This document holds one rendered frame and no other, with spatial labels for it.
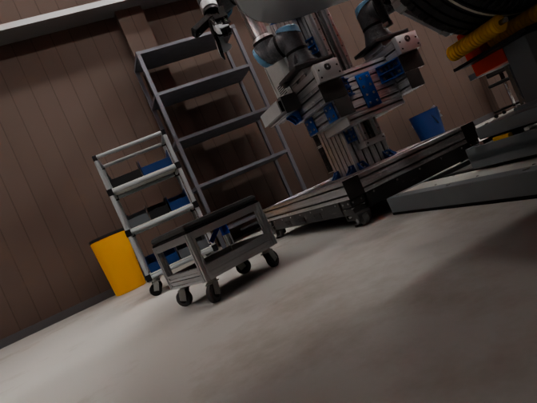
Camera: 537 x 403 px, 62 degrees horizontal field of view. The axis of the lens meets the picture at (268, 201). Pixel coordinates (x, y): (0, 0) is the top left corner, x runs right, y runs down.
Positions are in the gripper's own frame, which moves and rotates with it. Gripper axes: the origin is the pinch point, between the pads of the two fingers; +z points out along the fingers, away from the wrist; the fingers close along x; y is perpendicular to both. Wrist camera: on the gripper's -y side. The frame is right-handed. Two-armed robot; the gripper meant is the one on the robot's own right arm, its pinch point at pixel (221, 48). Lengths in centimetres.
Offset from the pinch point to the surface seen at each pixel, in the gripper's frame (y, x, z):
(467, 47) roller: 77, -19, 47
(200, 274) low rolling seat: -38, 31, 77
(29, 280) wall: -218, 300, -52
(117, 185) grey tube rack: -78, 126, -25
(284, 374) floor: -24, -57, 123
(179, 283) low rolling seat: -49, 48, 72
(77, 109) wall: -123, 266, -207
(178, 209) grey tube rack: -45, 136, 0
